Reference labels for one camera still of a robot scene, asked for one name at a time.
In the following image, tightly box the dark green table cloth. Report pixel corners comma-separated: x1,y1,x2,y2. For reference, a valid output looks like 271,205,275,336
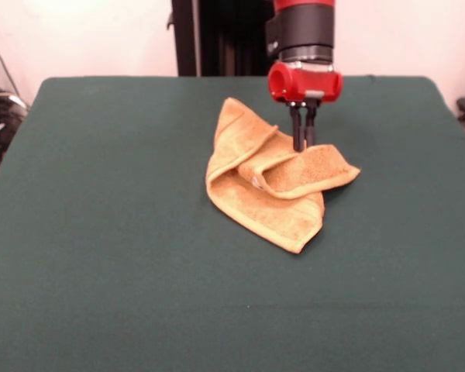
0,75,465,372

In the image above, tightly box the orange-tan terry towel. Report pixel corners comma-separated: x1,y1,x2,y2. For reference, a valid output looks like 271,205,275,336
205,96,361,255

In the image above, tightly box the grey-white cable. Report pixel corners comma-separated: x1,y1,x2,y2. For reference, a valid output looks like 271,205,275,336
0,91,29,113

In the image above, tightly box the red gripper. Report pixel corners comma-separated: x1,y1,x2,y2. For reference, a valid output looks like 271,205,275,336
267,60,345,153

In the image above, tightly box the black cable bundle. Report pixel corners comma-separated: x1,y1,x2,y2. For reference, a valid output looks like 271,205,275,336
0,98,26,168

